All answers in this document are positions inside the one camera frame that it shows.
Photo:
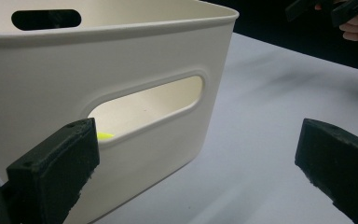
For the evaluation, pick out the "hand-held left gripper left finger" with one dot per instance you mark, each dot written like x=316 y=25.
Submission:
x=52 y=174

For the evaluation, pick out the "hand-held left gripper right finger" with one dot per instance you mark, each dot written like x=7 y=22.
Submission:
x=341 y=168

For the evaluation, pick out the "white plastic storage bin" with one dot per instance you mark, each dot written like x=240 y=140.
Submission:
x=84 y=62

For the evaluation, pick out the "yellow shuttlecock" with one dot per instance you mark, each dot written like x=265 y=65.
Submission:
x=105 y=135

